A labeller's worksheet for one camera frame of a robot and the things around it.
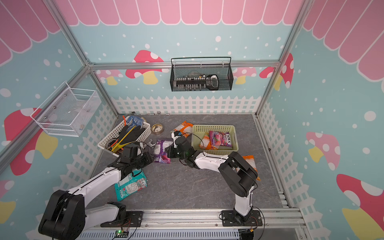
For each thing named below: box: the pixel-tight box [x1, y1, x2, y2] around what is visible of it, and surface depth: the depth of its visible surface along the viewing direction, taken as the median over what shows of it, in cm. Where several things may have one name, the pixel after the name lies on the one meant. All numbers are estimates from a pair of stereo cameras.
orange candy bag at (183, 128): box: [170, 120, 194, 138], surface depth 111 cm
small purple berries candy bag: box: [153, 139, 173, 164], surface depth 89 cm
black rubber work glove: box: [118, 125, 146, 145], surface depth 101 cm
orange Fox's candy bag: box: [199, 131, 216, 150], surface depth 102 cm
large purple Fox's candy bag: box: [209, 130, 232, 149], surface depth 102 cm
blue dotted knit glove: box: [126, 116, 144, 129], surface depth 109 cm
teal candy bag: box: [114, 169, 148, 202], surface depth 85 cm
